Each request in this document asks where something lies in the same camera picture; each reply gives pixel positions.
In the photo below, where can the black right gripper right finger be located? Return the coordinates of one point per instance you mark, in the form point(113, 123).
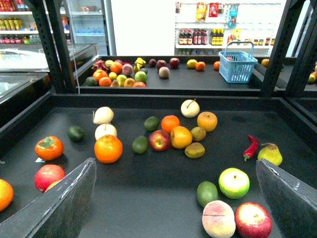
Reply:
point(292, 202)

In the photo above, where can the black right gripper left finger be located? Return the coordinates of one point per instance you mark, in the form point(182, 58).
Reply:
point(59, 212)

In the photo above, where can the black fruit shelf tray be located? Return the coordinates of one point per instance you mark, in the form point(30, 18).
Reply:
point(153, 195)

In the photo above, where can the black rear fruit shelf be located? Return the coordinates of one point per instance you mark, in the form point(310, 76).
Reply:
point(182, 80)

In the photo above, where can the red apple front right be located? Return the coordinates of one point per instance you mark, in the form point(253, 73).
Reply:
point(253, 221)

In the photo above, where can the orange tangerine front left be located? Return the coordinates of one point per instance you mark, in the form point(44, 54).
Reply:
point(6, 194)

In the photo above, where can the small white blue tag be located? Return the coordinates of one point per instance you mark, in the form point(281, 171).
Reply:
point(39, 160)

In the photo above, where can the yellow green pear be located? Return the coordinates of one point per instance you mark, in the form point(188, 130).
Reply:
point(270, 152)

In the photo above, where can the green apple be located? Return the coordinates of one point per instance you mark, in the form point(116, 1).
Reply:
point(234, 183)

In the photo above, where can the orange persimmon green calyx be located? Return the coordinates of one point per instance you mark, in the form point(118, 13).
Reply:
point(49, 148)

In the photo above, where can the red chili pepper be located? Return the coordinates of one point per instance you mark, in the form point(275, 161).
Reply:
point(250, 151)

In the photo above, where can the pink peach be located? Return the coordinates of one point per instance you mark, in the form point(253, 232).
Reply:
point(218, 220)

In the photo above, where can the large orange middle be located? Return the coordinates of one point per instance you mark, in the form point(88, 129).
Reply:
point(108, 149)

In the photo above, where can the dark green avocado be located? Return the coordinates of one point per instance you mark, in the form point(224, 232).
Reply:
point(75, 133)

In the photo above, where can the green avocado front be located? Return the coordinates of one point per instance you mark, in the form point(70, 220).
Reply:
point(206, 193)

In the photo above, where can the white apple middle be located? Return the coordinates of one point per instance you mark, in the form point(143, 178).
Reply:
point(105, 129)

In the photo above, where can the white apple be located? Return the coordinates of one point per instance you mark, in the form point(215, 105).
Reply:
point(190, 108)
point(105, 129)

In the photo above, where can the green lime front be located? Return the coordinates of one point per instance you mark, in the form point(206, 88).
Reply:
point(140, 145)

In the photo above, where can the green lime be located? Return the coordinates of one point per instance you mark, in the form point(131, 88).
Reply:
point(151, 124)
point(140, 145)

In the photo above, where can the white pear with stem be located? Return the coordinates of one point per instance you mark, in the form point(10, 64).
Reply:
point(103, 115)

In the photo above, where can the brown kiwi front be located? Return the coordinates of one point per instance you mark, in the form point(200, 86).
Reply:
point(194, 150)

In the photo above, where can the brown kiwi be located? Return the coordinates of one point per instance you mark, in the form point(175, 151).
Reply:
point(194, 150)
point(198, 133)

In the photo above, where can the brown kiwi back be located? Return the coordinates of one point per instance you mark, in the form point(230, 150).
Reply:
point(198, 133)

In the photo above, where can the golden yellow apple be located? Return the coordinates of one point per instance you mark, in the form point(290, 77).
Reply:
point(207, 120)

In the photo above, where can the red yellow apple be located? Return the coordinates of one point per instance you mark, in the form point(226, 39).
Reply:
point(159, 140)

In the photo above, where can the green lime back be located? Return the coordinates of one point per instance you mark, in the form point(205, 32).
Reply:
point(151, 124)

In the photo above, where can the yellow orange apple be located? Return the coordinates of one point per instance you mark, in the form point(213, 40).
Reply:
point(181, 137)

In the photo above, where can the white apple back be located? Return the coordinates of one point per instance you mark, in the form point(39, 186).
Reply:
point(190, 108)

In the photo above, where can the small orange back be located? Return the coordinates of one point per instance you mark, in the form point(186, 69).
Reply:
point(168, 123)

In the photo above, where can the blue plastic basket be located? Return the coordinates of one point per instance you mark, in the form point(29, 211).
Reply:
point(237, 66)

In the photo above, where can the glass top freezer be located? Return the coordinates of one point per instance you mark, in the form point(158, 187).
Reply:
point(22, 65)

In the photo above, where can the black shelf upright post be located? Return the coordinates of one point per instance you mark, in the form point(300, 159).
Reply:
point(48, 19)

